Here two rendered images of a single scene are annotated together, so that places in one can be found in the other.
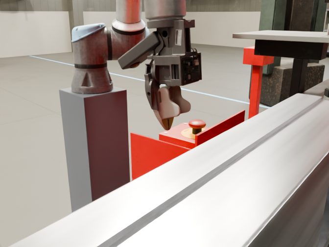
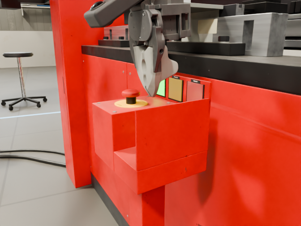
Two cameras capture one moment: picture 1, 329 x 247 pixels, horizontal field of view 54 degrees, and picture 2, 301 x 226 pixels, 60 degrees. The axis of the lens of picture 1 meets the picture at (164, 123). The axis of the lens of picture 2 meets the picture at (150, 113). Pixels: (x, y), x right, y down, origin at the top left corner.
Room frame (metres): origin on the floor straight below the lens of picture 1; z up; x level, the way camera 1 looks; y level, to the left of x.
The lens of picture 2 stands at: (0.47, 0.42, 0.92)
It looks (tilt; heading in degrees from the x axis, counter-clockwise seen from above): 16 degrees down; 291
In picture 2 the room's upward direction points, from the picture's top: straight up
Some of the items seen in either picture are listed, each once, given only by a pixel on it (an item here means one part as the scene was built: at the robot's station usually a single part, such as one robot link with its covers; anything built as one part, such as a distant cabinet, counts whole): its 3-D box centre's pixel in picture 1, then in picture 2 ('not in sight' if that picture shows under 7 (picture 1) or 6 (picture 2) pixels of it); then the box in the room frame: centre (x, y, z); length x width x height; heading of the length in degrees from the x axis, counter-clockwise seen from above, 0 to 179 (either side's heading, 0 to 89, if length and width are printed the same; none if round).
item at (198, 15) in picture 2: not in sight; (203, 13); (0.61, -0.41, 0.99); 0.14 x 0.01 x 0.03; 140
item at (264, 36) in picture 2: not in sight; (217, 35); (0.56, -0.38, 0.92); 0.39 x 0.06 x 0.10; 140
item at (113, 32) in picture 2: not in sight; (128, 36); (1.03, -0.77, 0.92); 0.50 x 0.06 x 0.10; 140
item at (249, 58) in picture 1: (255, 97); not in sight; (2.50, -0.72, 0.42); 0.25 x 0.20 x 0.83; 50
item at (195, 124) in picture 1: (197, 128); (131, 98); (0.70, -0.07, 0.79); 0.04 x 0.04 x 0.04
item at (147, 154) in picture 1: (189, 153); (146, 121); (0.65, -0.05, 0.75); 0.20 x 0.16 x 0.18; 143
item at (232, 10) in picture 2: not in sight; (212, 13); (0.58, -0.40, 0.99); 0.20 x 0.03 x 0.03; 140
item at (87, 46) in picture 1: (91, 42); not in sight; (1.18, 0.26, 0.94); 0.13 x 0.12 x 0.14; 103
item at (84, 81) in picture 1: (91, 76); not in sight; (1.18, 0.27, 0.82); 0.15 x 0.15 x 0.10
